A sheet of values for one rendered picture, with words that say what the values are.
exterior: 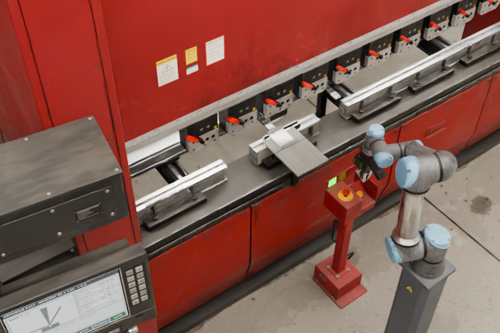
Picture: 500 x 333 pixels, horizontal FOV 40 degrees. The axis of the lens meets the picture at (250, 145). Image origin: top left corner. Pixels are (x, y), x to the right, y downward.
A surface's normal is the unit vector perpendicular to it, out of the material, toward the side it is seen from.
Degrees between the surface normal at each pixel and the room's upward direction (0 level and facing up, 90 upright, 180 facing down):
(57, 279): 0
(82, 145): 0
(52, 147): 0
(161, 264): 90
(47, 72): 90
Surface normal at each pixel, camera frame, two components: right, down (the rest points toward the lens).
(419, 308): -0.15, 0.70
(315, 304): 0.00, -0.70
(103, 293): 0.47, 0.63
